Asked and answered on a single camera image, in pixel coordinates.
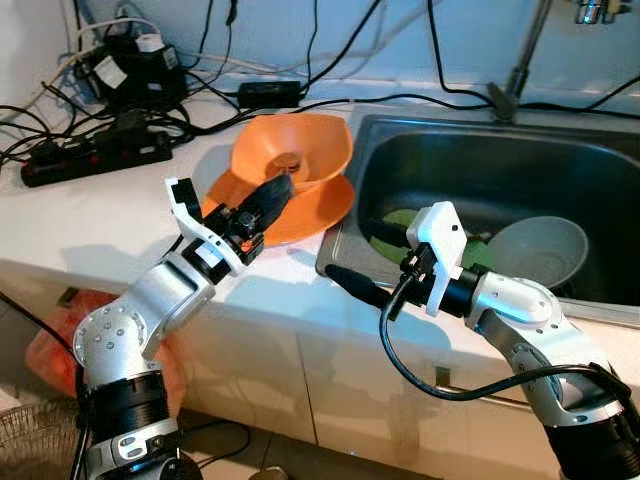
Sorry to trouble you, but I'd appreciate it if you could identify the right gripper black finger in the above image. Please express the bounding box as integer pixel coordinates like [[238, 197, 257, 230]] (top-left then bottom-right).
[[325, 263, 393, 309], [365, 215, 413, 251]]

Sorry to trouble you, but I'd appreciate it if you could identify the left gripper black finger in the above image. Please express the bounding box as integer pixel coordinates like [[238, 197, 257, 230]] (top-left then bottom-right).
[[243, 173, 295, 223], [250, 178, 298, 239]]

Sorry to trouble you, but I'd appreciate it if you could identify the cream kitchen cabinet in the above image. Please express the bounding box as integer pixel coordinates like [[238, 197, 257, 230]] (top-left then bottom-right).
[[0, 255, 640, 480]]

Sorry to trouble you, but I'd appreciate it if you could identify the orange plastic plate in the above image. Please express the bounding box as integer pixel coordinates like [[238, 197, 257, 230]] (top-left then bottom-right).
[[200, 165, 356, 246]]

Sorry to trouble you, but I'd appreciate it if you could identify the orange plastic bowl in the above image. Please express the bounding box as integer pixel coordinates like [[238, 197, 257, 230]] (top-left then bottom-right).
[[230, 112, 354, 191]]

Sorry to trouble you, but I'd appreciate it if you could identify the green plastic plate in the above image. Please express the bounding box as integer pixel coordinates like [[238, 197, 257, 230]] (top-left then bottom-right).
[[368, 207, 501, 271]]

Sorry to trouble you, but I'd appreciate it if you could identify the black power adapter brick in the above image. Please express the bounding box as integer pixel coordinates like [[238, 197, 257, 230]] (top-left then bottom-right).
[[237, 80, 303, 109]]

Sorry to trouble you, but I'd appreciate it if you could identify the stainless steel sink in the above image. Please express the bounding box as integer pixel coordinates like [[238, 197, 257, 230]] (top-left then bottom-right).
[[315, 112, 640, 326]]

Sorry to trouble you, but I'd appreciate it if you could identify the grey plastic bowl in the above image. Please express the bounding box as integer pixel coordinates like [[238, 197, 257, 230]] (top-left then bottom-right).
[[485, 215, 591, 291]]

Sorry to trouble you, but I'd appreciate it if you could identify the black power strip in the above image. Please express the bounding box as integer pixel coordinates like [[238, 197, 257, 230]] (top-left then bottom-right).
[[20, 112, 173, 188]]

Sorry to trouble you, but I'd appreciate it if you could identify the black charger with white label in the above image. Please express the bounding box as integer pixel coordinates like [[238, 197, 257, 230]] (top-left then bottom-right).
[[75, 30, 191, 111]]

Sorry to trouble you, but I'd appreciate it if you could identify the metal faucet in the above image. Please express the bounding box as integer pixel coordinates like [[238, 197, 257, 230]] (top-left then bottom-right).
[[487, 0, 633, 123]]

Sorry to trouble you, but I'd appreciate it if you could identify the orange plastic bag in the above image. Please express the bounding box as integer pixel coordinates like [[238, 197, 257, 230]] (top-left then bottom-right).
[[25, 290, 191, 421]]

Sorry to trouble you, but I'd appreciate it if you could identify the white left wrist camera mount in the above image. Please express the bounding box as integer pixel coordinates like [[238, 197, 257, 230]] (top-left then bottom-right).
[[165, 178, 263, 276]]

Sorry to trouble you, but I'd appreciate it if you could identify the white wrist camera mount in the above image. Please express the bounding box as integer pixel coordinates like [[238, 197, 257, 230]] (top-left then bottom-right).
[[405, 200, 468, 319], [165, 178, 263, 276]]

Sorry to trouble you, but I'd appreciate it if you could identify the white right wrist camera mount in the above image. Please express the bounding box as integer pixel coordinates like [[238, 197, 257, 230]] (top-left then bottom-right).
[[405, 200, 468, 319]]

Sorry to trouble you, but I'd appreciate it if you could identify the metal drawer handle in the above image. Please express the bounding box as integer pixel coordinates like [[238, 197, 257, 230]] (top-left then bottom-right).
[[433, 365, 541, 411]]

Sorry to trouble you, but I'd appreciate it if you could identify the wire fan grille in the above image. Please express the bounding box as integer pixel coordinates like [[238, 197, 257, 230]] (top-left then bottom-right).
[[0, 400, 86, 480]]

